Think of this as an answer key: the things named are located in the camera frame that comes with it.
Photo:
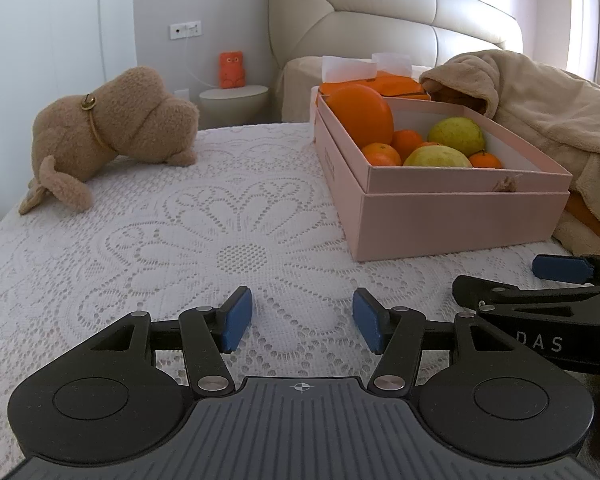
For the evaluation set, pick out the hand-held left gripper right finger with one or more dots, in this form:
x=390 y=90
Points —
x=367 y=320

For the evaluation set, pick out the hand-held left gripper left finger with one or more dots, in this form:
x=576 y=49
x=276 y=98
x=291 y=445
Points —
x=237 y=320

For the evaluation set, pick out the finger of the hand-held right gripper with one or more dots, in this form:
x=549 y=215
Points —
x=480 y=292
x=560 y=267

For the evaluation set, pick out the pink cardboard box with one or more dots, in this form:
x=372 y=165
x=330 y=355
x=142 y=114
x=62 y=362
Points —
x=455 y=225
x=430 y=180

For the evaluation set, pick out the green guava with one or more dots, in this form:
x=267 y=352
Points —
x=455 y=135
x=437 y=157

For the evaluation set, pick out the large orange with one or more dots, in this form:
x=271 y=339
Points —
x=360 y=110

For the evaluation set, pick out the orange cloth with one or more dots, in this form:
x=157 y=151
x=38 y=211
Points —
x=587 y=215

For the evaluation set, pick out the white lace cloth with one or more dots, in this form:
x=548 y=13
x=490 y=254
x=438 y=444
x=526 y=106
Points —
x=205 y=240

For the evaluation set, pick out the beige fleece robe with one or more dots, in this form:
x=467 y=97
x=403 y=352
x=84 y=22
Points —
x=555 y=110

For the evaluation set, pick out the white round side table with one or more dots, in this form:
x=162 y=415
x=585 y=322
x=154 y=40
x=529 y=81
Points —
x=232 y=102

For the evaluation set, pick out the orange fabric bag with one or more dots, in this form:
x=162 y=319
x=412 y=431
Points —
x=400 y=85

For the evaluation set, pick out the beige plush toy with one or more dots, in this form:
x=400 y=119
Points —
x=130 y=110

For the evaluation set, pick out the orange owl figure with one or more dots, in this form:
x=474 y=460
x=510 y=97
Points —
x=231 y=70

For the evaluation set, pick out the beige leather headboard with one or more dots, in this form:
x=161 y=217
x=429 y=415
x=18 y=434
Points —
x=380 y=10

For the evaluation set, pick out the white wardrobe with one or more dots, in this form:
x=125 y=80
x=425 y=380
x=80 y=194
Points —
x=40 y=35

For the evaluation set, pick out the white wall socket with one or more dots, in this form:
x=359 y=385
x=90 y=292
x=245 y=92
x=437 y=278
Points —
x=185 y=30

